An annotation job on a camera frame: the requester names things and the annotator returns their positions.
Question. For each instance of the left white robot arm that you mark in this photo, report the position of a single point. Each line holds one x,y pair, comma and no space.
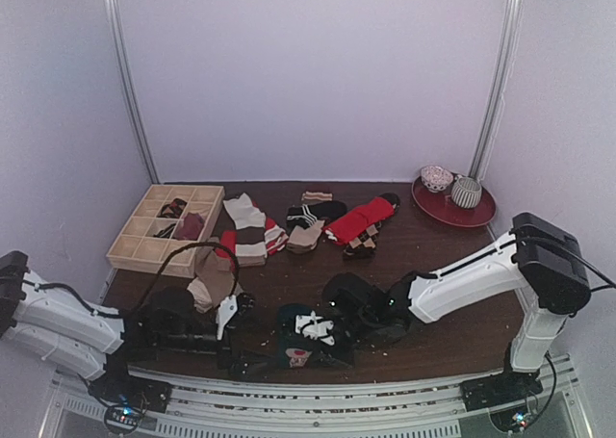
98,343

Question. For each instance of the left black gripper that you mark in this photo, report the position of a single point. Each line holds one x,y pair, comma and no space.
236,366

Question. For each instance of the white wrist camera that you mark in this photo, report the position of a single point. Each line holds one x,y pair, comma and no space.
315,328
227,309

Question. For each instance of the right aluminium corner post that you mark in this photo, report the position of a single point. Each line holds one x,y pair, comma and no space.
495,104

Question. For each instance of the red white brown striped sock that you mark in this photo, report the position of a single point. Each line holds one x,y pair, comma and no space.
274,233

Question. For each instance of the black white striped sock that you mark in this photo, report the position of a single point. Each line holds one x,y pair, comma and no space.
307,215

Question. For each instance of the wooden compartment box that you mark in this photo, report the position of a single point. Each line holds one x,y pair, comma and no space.
135,248

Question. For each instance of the tan brown sock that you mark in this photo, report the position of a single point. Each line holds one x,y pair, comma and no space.
214,268

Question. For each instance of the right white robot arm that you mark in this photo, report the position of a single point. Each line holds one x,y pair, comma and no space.
533,255

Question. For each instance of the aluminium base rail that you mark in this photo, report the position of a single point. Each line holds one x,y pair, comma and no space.
202,407

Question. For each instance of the argyle brown sock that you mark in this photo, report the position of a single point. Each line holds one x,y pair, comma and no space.
364,246

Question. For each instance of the white patterned bowl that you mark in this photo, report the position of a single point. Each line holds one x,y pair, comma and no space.
435,178

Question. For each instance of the striped grey cup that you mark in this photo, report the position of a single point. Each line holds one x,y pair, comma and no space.
466,192

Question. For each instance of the black sock in box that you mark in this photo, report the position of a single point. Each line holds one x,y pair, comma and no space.
166,232

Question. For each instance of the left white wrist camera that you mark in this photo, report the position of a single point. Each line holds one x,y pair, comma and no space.
227,309

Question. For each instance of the maroon sock in box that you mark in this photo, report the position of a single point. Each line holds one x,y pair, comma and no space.
189,227

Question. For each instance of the left aluminium corner post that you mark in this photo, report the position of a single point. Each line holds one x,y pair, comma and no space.
128,89

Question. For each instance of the argyle black red orange sock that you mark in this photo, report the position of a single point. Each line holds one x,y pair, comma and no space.
174,209

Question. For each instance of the red round tray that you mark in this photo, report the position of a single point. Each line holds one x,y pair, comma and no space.
441,207

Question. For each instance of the beige brown striped sock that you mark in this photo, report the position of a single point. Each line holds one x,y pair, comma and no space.
249,222

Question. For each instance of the light beige sock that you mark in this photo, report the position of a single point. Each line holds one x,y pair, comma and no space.
202,299

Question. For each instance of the aluminium corner post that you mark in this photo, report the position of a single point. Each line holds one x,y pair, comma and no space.
495,104
128,89

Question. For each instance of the dark teal sock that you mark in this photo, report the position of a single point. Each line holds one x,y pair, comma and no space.
294,350

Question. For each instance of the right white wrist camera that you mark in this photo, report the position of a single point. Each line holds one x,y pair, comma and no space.
315,328

